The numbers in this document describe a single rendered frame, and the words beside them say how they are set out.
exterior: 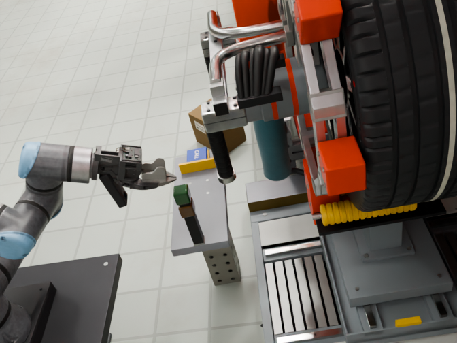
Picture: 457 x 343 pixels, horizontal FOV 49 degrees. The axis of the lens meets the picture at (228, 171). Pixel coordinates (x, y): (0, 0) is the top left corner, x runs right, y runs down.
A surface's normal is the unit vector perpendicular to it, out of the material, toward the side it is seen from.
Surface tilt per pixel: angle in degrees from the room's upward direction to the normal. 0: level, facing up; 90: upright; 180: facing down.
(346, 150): 0
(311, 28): 125
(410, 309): 0
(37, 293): 3
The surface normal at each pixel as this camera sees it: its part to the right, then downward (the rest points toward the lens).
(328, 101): -0.11, -0.07
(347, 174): 0.05, 0.65
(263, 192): -0.20, -0.74
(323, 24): 0.15, 0.95
